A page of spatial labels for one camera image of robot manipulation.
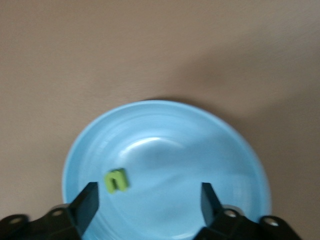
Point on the blue plate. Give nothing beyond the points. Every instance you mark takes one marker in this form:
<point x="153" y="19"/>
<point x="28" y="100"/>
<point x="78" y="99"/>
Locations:
<point x="175" y="150"/>

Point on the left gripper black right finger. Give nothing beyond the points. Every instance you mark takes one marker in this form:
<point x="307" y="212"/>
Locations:
<point x="208" y="205"/>

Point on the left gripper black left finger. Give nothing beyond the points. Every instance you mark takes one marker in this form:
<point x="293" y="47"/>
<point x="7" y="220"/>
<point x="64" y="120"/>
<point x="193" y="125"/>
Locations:
<point x="85" y="205"/>

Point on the brown table cover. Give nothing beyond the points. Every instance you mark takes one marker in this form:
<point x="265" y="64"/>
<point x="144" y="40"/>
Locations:
<point x="75" y="50"/>

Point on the green lowercase letter n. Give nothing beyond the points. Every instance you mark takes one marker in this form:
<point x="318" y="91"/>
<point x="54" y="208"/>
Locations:
<point x="116" y="173"/>

